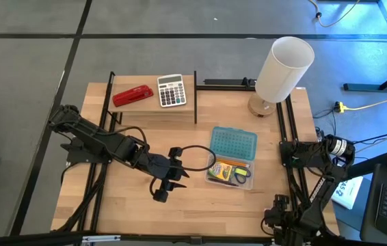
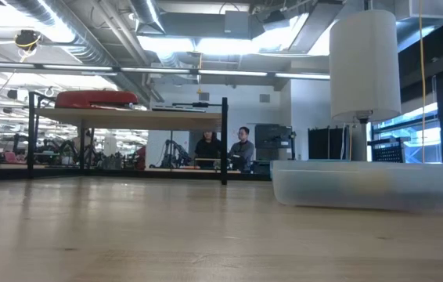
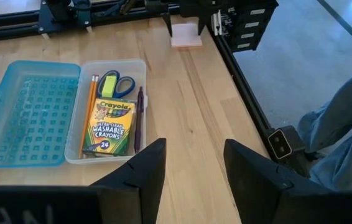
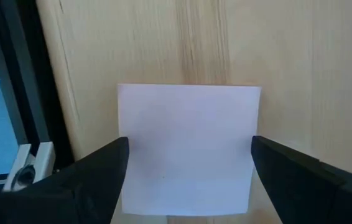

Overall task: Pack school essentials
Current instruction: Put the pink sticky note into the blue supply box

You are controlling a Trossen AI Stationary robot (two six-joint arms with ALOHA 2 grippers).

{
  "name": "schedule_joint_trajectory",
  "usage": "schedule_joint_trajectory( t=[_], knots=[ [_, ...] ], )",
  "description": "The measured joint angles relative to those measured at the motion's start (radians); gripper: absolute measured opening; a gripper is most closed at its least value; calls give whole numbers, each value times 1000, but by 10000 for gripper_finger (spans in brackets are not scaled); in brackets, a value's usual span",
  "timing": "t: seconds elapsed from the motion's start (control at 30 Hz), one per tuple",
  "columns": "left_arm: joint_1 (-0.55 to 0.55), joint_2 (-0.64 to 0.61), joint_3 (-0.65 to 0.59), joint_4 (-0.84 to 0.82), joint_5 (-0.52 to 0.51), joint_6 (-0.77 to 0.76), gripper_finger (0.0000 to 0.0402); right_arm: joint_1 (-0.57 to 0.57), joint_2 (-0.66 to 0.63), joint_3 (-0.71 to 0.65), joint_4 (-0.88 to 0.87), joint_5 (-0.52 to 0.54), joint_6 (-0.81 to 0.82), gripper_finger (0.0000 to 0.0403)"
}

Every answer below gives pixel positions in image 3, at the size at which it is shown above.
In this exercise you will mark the pink sticky note pad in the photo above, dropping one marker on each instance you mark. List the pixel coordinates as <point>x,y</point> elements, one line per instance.
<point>186,35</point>

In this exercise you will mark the clear pencil case teal lid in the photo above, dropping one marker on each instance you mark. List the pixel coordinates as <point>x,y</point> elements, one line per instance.
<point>30,118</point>

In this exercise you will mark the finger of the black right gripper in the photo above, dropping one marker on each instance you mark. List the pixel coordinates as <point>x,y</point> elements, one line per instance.
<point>201,26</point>
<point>167,25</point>

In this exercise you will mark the black table level camera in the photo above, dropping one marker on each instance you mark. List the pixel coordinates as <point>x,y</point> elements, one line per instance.
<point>280,144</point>

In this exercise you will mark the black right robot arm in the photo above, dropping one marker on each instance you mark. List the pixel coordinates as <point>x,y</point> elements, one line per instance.
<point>61,9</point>

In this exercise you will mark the yellow green crayon box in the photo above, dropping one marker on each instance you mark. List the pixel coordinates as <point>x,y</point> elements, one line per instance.
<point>110,127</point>

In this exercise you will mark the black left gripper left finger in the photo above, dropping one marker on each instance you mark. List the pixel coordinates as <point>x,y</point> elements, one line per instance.
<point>138,174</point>

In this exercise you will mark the orange pencil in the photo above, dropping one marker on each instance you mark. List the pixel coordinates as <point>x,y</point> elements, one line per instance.
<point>95,90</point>
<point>91,90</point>

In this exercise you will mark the purple pen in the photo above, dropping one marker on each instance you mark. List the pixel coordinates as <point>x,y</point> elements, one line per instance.
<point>139,118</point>

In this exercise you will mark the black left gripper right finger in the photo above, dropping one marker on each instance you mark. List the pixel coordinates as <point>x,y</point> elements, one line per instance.
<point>253,180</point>

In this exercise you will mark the yellow eraser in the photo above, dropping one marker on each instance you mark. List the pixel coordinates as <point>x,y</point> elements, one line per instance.
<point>109,86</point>

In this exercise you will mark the black equipment stack white labels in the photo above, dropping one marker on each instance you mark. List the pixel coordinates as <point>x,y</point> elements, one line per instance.
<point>250,31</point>

